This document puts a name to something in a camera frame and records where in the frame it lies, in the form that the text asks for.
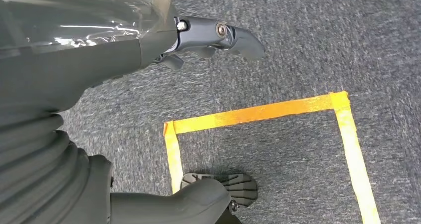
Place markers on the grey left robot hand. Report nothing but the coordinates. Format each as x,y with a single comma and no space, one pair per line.
82,35

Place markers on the yellow floor tape square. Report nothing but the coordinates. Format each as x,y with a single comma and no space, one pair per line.
263,112

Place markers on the grey left robot foot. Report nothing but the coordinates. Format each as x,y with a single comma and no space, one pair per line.
240,186

